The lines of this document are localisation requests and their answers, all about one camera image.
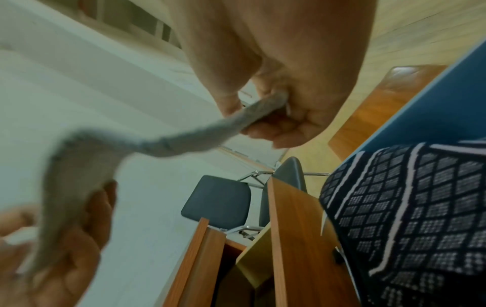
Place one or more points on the person's right hand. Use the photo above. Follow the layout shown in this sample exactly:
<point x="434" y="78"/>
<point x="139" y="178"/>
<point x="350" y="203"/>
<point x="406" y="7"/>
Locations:
<point x="288" y="54"/>

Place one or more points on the person's left hand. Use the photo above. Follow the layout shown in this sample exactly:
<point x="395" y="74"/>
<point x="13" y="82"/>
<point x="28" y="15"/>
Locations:
<point x="76" y="269"/>

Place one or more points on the light blue plastic basin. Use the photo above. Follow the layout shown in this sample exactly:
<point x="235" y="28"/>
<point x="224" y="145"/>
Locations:
<point x="436" y="114"/>

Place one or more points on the dark patterned garment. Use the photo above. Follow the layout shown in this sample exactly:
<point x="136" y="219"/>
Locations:
<point x="417" y="215"/>

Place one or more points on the black padded metal chair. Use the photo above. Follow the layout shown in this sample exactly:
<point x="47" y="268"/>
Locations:
<point x="216" y="201"/>

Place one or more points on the brown wooden desk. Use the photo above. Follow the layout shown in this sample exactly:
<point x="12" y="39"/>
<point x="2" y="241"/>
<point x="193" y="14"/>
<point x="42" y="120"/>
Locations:
<point x="201" y="263"/>

